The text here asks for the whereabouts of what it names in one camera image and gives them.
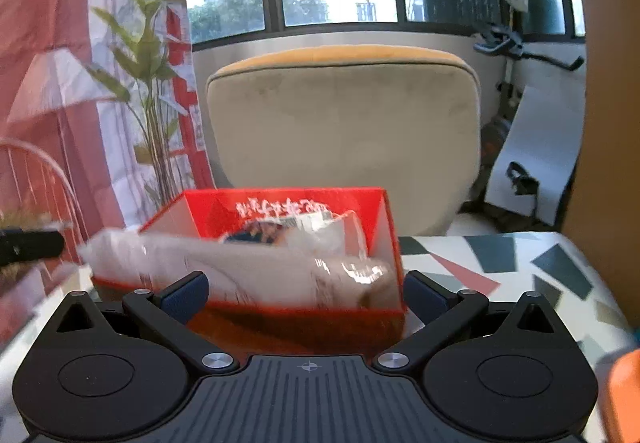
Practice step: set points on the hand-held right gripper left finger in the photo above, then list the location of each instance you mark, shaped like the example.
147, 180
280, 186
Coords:
186, 297

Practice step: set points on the red printed curtain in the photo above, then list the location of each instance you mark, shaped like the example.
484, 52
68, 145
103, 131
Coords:
45, 23

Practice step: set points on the clear plastic packet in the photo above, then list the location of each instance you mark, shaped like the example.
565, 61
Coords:
250, 268

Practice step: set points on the orange object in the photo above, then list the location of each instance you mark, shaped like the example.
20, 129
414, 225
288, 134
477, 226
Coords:
625, 398

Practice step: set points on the terrazzo patterned tablecloth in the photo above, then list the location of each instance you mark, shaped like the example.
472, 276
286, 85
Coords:
520, 273

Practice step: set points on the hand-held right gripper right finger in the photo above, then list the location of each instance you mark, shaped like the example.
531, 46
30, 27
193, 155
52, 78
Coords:
424, 298

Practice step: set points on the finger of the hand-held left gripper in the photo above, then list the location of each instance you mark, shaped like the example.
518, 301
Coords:
30, 245

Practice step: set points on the brown wooden panel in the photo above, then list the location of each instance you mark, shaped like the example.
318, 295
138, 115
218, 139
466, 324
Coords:
607, 98

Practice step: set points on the white board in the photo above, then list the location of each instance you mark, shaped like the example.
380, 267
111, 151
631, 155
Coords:
545, 133

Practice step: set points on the beige upholstered chair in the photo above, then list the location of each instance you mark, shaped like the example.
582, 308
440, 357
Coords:
345, 133

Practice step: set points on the tall green plant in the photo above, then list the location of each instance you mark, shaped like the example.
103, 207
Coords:
147, 58

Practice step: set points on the red cardboard box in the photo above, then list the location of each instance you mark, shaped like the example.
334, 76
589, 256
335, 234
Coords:
210, 212

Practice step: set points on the black exercise bike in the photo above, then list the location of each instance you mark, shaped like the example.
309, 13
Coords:
522, 183

